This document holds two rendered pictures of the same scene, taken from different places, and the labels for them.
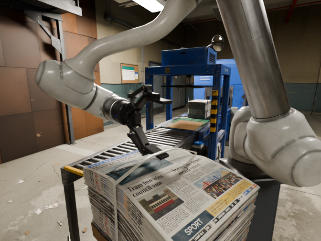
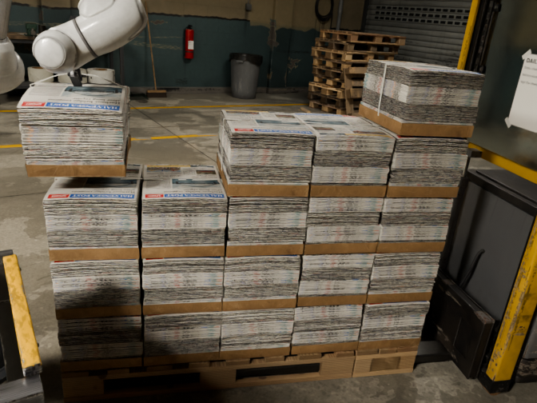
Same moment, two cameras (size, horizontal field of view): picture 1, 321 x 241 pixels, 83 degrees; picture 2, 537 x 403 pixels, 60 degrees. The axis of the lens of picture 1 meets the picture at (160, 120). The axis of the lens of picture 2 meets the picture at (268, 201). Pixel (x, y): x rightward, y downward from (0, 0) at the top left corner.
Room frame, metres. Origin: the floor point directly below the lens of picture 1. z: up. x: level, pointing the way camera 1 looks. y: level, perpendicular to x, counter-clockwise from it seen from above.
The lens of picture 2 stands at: (1.49, 1.26, 1.41)
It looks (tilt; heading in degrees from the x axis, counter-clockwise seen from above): 21 degrees down; 208
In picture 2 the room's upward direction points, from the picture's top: 5 degrees clockwise
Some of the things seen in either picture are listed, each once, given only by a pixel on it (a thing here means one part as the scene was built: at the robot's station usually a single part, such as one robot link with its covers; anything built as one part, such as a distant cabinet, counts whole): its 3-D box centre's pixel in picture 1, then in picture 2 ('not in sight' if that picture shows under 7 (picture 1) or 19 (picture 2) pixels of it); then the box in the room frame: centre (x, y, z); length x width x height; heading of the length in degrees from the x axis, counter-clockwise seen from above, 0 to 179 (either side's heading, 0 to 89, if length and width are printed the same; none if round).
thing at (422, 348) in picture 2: not in sight; (340, 357); (-0.15, 0.83, 0.05); 1.05 x 0.10 x 0.04; 131
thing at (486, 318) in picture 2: not in sight; (441, 307); (-0.59, 1.14, 0.20); 0.62 x 0.05 x 0.30; 41
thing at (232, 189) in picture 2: not in sight; (259, 173); (0.02, 0.44, 0.86); 0.38 x 0.29 x 0.04; 41
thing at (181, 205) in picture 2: not in sight; (216, 275); (0.12, 0.34, 0.42); 1.17 x 0.39 x 0.83; 131
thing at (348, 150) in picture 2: not in sight; (334, 153); (-0.17, 0.66, 0.95); 0.38 x 0.29 x 0.23; 41
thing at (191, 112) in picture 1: (199, 108); not in sight; (2.97, -0.65, 0.93); 0.38 x 0.30 x 0.26; 151
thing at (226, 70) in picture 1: (188, 71); not in sight; (2.47, -0.38, 1.50); 0.94 x 0.68 x 0.10; 61
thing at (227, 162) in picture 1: (244, 160); not in sight; (0.75, -0.37, 1.03); 0.22 x 0.18 x 0.06; 7
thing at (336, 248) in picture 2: not in sight; (216, 279); (0.12, 0.34, 0.40); 1.16 x 0.38 x 0.51; 131
